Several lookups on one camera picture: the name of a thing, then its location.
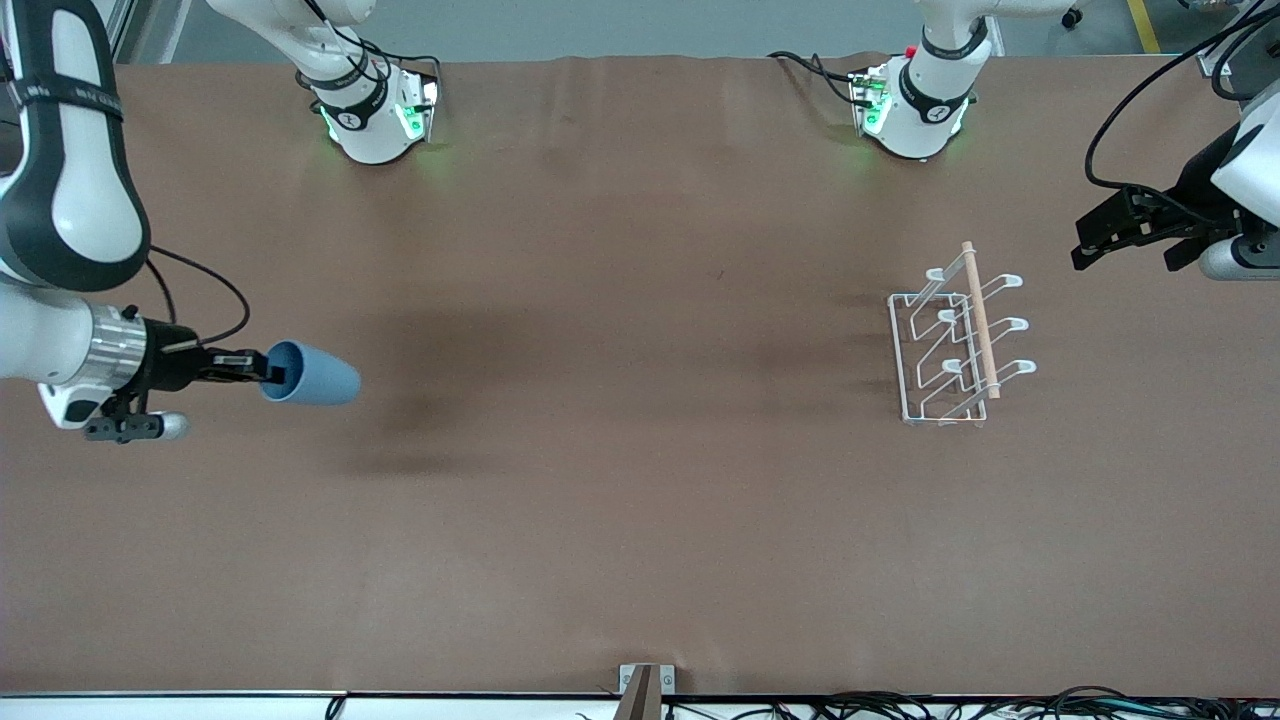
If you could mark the blue plastic cup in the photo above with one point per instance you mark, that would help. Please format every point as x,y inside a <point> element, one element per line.
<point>320,378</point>

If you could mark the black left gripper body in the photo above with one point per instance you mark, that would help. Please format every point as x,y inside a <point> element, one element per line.
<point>1196,189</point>

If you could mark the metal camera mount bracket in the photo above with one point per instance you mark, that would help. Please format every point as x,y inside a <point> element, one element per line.
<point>645,685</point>

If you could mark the aluminium frame profile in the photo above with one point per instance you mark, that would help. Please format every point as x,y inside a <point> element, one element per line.
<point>1210,65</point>
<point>120,25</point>

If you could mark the brown table cover sheet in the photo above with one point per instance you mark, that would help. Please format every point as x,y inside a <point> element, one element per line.
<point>600,450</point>

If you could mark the black chair caster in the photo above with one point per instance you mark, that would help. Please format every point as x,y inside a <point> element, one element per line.
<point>1073,17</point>

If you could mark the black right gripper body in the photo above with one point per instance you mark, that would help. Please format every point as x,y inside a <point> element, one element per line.
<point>172,362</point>

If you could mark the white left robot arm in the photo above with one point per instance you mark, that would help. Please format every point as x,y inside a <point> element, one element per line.
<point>920,110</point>

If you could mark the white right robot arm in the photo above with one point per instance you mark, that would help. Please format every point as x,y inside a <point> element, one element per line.
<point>70,200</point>

